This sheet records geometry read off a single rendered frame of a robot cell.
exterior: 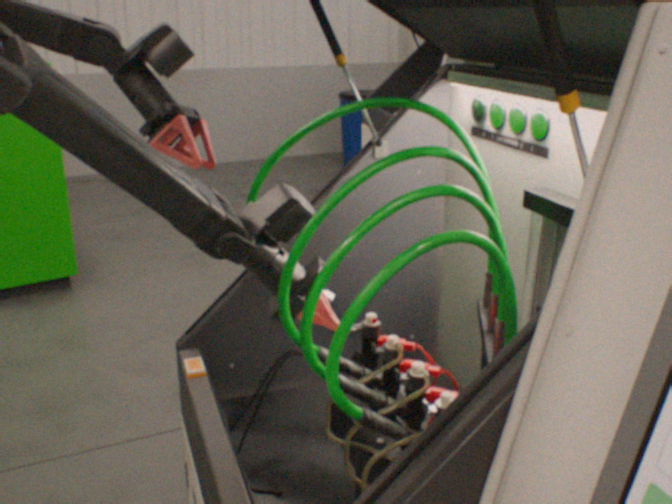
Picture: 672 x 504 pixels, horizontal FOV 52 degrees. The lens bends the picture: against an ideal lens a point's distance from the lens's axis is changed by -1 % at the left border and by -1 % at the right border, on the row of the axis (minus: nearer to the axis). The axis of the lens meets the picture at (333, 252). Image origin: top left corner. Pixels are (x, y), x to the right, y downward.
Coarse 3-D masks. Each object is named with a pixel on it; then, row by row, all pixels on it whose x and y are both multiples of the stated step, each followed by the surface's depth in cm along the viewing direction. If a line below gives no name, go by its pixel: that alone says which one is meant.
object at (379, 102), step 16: (336, 112) 99; (352, 112) 100; (432, 112) 99; (304, 128) 100; (288, 144) 101; (464, 144) 100; (272, 160) 102; (480, 160) 101; (256, 176) 103; (256, 192) 104
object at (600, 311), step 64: (640, 64) 59; (640, 128) 58; (640, 192) 57; (576, 256) 64; (640, 256) 56; (576, 320) 62; (640, 320) 55; (576, 384) 61; (512, 448) 69; (576, 448) 60
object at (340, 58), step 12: (312, 0) 116; (324, 12) 117; (324, 24) 118; (336, 36) 119; (336, 48) 119; (336, 60) 121; (348, 72) 122; (372, 132) 126; (372, 144) 128; (384, 144) 128; (384, 156) 128
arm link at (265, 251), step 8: (264, 232) 95; (256, 240) 94; (264, 240) 94; (272, 240) 96; (264, 248) 94; (272, 248) 95; (248, 256) 94; (256, 256) 94; (264, 256) 94; (272, 256) 95; (248, 264) 95; (256, 264) 94; (264, 264) 94; (256, 272) 95
